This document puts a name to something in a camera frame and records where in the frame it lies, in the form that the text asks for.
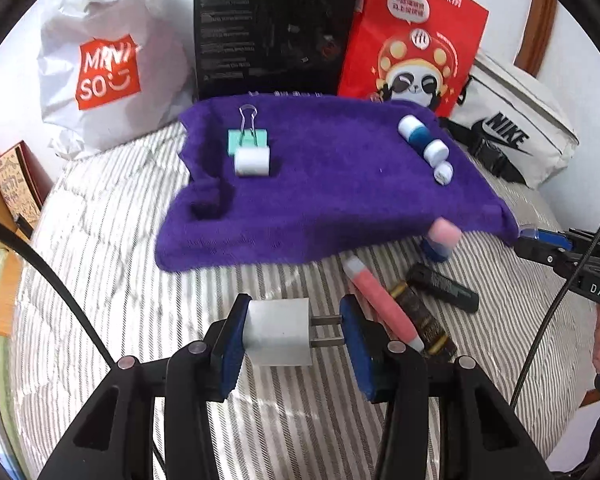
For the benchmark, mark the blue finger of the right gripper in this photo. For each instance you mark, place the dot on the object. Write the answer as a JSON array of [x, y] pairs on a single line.
[[556, 239]]

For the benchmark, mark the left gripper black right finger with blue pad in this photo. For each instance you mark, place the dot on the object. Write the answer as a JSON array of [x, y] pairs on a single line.
[[381, 366]]

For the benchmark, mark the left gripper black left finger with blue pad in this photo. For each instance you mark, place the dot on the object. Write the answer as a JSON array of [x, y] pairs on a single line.
[[227, 351]]

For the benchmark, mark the white wall charger plug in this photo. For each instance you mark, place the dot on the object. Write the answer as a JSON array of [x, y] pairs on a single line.
[[277, 333]]

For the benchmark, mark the pink capped blue glue stick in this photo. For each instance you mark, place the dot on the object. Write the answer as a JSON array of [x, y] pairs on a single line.
[[440, 240]]

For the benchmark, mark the black gold lipstick tube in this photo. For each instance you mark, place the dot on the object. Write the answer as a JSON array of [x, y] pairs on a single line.
[[439, 346]]

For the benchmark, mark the pink highlighter pen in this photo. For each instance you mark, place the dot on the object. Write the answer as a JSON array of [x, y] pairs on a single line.
[[385, 306]]

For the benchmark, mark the black usb stick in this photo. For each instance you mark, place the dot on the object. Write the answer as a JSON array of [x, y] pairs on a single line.
[[445, 289]]

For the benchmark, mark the small white cap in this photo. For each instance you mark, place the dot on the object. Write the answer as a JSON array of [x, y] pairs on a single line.
[[443, 173]]

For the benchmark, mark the white Nike waist bag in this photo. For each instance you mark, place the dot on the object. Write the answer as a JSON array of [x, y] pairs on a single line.
[[511, 123]]

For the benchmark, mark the blue white glue stick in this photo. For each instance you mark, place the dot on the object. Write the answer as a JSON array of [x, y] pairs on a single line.
[[421, 140]]

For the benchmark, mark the striped bed quilt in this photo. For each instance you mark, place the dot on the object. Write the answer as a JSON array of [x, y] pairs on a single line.
[[296, 411]]

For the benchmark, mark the purple fleece cloth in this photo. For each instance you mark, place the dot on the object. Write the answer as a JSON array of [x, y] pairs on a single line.
[[341, 178]]

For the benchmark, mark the white tape roll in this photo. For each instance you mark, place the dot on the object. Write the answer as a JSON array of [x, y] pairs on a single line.
[[251, 161]]

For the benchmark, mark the teal binder clip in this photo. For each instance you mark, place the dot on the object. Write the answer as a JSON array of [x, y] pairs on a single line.
[[247, 135]]

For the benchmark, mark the red panda paper bag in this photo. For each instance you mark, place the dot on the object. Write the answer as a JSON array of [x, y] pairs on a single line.
[[412, 50]]

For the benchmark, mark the brown patterned book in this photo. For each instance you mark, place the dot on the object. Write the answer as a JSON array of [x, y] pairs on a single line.
[[24, 187]]

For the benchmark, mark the white Miniso shopping bag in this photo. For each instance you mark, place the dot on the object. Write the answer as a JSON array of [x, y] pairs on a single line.
[[110, 71]]

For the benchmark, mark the black Hecate product box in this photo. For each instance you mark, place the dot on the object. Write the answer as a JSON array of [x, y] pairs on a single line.
[[268, 46]]

